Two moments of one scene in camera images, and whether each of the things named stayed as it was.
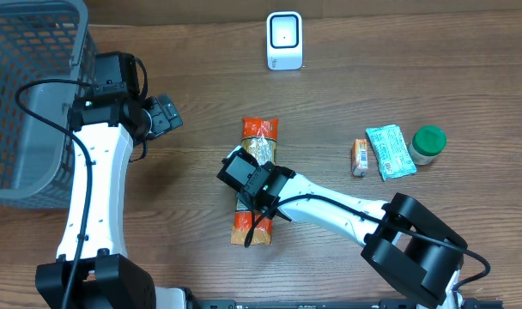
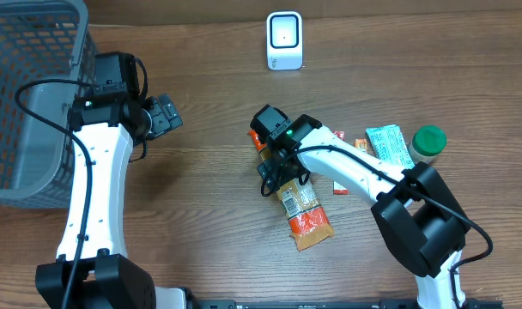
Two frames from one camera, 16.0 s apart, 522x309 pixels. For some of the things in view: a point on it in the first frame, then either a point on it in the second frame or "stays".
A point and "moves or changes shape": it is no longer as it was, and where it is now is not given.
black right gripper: [236, 192] -> [272, 177]
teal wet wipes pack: [391, 152] stays
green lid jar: [427, 142] stays
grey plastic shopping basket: [27, 160] stays
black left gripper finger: [164, 114] stays
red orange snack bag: [258, 140] moves or changes shape
